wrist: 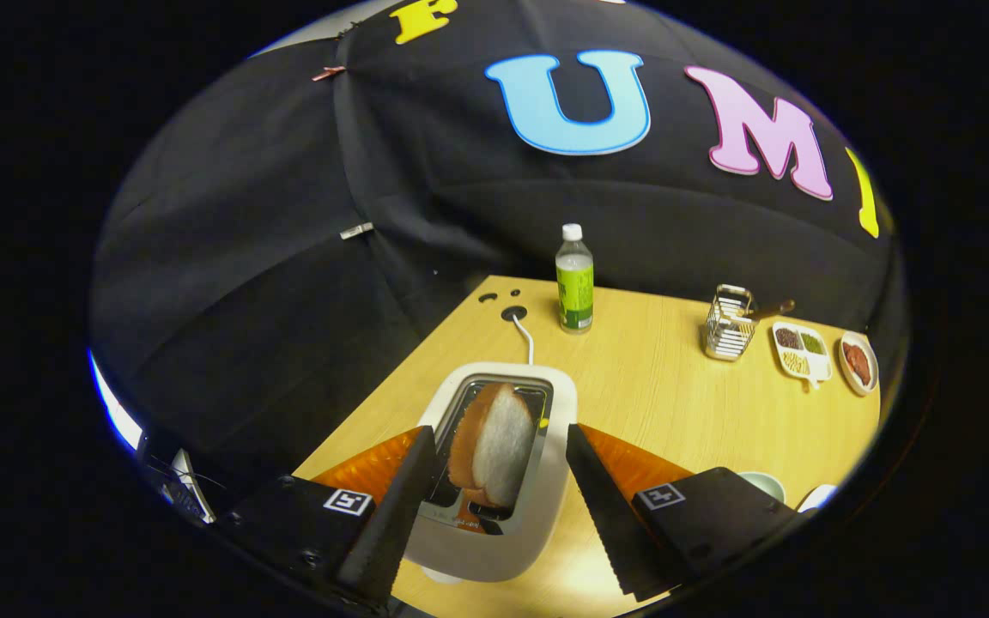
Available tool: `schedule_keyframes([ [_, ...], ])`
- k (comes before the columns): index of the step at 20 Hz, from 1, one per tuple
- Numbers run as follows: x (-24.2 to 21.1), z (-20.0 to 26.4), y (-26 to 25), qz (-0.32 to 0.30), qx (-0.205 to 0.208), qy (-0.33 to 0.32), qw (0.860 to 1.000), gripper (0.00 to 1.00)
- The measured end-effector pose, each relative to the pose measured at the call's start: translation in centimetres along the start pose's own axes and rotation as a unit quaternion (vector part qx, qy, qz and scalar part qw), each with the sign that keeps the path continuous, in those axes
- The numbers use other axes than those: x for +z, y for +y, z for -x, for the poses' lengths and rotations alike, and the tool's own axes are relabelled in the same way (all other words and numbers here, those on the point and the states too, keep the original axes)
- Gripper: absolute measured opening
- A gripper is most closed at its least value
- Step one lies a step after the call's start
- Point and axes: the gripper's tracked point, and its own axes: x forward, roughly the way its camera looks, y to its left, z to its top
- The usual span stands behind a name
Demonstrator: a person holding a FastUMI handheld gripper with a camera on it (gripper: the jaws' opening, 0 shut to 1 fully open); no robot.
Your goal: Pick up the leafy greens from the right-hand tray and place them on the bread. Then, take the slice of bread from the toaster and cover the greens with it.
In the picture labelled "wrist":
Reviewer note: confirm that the green label water bottle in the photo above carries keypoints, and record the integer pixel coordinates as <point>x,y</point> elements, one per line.
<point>574,292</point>

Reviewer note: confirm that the white divided bean dish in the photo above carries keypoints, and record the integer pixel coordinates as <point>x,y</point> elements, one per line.
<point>816,367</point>

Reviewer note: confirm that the black backdrop cloth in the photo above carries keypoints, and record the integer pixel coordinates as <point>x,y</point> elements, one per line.
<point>245,257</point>

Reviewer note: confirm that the red steak piece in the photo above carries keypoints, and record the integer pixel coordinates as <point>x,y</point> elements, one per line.
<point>858,365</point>

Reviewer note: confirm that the red backdrop clip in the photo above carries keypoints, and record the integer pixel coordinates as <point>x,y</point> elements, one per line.
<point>328,73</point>

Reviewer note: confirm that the toasted bread slice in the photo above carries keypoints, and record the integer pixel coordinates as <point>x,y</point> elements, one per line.
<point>499,446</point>

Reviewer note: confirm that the white square plate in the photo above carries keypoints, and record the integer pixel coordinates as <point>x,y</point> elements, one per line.
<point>816,498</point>

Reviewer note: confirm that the white toaster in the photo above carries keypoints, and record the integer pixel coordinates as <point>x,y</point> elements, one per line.
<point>494,558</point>

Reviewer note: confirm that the light green plate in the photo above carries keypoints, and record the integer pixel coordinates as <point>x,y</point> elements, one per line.
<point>765,485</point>

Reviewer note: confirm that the white backdrop clip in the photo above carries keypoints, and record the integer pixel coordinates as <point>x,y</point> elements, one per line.
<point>356,230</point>

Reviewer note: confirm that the white round plate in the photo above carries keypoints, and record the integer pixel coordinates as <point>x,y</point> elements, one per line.
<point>842,360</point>

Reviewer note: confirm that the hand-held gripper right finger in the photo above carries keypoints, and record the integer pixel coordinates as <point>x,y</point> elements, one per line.
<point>606,524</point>

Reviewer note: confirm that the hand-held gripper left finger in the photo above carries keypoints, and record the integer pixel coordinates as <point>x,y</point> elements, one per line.
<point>391,532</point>

